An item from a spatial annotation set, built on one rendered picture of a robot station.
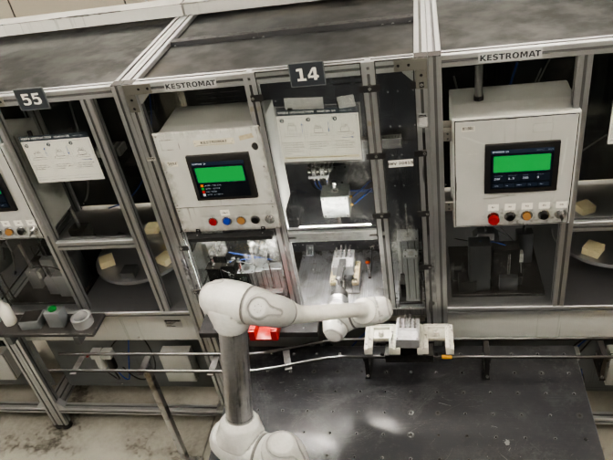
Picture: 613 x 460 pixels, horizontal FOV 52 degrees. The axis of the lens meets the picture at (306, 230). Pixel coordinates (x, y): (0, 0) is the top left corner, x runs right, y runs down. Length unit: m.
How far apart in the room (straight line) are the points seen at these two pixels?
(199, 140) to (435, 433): 1.46
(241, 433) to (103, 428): 1.68
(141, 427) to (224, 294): 1.87
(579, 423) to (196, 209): 1.71
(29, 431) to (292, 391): 1.87
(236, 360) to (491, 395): 1.10
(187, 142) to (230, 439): 1.10
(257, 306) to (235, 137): 0.68
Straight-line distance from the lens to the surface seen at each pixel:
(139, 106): 2.42
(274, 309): 2.00
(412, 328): 2.65
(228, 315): 2.09
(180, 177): 2.51
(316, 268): 3.03
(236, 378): 2.25
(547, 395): 2.77
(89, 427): 3.98
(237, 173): 2.40
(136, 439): 3.80
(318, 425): 2.68
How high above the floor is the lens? 2.80
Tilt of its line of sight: 35 degrees down
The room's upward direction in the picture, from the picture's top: 10 degrees counter-clockwise
